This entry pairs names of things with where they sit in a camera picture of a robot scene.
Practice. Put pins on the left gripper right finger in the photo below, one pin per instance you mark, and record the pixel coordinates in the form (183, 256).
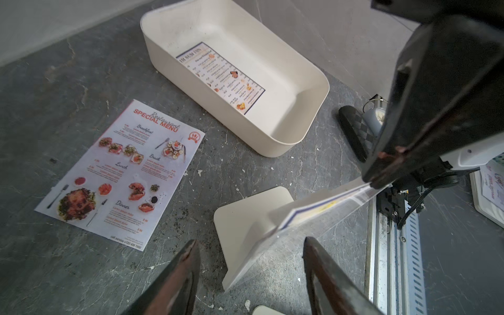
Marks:
(330, 290)

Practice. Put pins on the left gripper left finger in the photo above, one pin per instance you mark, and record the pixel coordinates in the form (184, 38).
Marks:
(174, 290)

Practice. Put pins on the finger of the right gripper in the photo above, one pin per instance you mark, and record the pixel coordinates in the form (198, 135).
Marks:
(447, 91)

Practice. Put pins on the menu holder with menu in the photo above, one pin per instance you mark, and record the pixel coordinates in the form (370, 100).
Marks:
(247, 228)

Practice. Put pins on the white menu holder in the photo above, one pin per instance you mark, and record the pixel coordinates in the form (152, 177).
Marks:
(487, 190)

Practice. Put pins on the old dim sum menu sheet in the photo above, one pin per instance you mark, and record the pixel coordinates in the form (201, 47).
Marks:
(354, 193)

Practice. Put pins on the special menu sheet pink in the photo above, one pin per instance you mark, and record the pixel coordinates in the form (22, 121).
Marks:
(121, 186)

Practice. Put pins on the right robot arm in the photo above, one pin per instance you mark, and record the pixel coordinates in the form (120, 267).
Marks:
(444, 170)

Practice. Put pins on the small analog clock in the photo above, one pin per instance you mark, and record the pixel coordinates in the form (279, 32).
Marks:
(374, 112)

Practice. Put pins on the cream plastic tray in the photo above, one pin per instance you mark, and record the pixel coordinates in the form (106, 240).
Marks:
(295, 87)

